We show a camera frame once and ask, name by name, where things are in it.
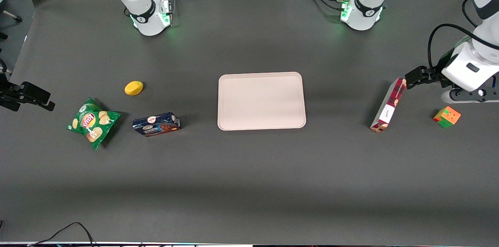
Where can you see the green chips bag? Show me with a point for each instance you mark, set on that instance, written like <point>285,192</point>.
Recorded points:
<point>91,122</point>

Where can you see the yellow lemon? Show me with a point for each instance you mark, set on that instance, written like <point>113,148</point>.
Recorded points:
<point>133,88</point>

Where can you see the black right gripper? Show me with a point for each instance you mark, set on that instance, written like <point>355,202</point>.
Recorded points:
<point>11,95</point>

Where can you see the red cookie box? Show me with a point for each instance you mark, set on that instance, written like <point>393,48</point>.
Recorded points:
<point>390,106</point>

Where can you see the dark grey table mat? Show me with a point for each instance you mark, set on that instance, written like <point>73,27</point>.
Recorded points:
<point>249,184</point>

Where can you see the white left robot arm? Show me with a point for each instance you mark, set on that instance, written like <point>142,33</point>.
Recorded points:
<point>362,17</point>

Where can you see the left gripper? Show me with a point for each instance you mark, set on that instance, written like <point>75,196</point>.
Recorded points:
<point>430,74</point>

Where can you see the dark blue cookie box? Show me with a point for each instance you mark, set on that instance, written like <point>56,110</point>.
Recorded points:
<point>156,125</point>

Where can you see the beige plastic tray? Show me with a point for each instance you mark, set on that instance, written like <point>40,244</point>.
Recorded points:
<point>261,101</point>

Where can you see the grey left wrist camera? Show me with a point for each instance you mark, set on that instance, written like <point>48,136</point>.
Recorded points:
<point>454,96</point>

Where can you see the colourful puzzle cube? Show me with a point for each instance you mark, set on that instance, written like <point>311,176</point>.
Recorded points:
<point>447,117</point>

